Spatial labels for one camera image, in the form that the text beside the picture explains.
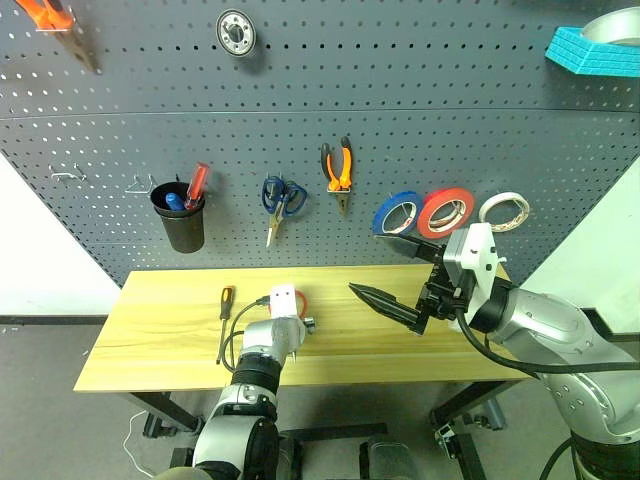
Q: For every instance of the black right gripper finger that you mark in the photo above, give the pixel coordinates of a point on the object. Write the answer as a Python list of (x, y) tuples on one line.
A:
[(387, 302), (417, 247)]

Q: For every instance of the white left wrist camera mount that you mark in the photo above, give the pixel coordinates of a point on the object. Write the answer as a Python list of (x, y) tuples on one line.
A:
[(284, 300)]

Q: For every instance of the grey pegboard with tools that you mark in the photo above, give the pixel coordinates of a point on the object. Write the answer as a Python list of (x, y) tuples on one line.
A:
[(350, 75)]

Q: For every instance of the blue tape roll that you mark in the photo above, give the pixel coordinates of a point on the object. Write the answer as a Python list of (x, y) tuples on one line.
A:
[(395, 198)]

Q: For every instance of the orange black needle nose pliers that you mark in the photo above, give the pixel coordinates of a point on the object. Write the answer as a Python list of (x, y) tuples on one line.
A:
[(346, 167)]

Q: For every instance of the large red tape roll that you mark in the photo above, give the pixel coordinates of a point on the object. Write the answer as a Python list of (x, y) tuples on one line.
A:
[(424, 222)]

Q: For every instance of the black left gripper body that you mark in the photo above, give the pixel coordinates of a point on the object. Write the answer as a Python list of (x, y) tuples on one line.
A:
[(309, 325)]

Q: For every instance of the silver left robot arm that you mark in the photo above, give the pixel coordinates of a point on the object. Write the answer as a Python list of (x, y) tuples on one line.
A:
[(270, 337)]

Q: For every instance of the silver metal bowl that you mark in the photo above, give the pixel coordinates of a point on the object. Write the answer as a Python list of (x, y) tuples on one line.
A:
[(615, 25)]

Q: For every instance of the black metal table frame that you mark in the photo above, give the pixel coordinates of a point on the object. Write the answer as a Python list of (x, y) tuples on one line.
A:
[(167, 407)]

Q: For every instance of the black plastic cup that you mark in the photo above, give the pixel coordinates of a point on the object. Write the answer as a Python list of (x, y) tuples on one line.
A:
[(185, 230)]

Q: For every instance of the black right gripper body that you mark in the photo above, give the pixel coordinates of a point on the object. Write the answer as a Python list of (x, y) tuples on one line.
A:
[(445, 297)]

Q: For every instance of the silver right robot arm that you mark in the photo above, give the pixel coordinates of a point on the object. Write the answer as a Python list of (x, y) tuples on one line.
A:
[(550, 320)]

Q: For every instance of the white tape roll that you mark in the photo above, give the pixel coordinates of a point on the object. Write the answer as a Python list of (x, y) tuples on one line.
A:
[(492, 200)]

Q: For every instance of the black base bar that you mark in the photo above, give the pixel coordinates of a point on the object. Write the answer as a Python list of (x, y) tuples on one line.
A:
[(335, 431)]

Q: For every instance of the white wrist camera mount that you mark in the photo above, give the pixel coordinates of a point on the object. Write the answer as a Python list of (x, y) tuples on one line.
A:
[(284, 300), (477, 250)]

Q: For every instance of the round metal wheel disc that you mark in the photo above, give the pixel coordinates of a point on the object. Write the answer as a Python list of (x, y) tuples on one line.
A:
[(227, 44)]

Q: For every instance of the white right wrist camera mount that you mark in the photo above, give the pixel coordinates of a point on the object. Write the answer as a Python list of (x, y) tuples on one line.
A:
[(477, 250)]

